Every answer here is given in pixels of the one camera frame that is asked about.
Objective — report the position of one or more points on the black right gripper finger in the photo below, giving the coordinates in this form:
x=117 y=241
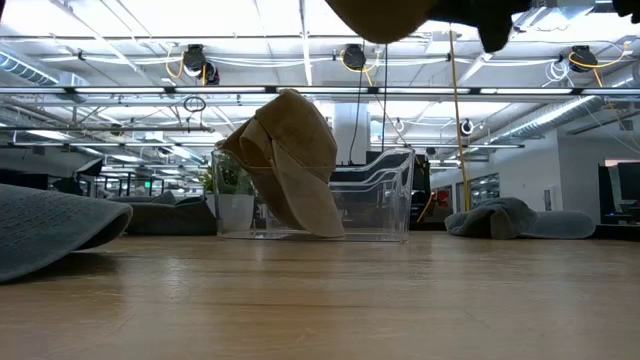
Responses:
x=452 y=11

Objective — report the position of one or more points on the grey baseball cap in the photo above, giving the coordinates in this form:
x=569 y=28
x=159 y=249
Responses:
x=500 y=220
x=50 y=225
x=170 y=220

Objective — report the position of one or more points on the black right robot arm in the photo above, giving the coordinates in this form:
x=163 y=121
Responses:
x=630 y=9

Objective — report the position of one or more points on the long linear ceiling light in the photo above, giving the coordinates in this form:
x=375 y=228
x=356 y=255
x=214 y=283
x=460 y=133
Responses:
x=525 y=90

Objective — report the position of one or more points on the black computer monitor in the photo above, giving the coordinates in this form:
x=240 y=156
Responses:
x=627 y=185

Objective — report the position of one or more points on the clear plastic bin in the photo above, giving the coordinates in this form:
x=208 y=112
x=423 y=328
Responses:
x=380 y=215

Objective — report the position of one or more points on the dark desk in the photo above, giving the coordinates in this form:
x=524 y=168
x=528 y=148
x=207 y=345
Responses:
x=615 y=232

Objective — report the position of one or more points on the small potted green plant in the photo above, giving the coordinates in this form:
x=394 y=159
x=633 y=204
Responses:
x=207 y=180

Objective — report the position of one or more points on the silver ventilation duct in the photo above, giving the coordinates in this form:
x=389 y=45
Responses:
x=560 y=116

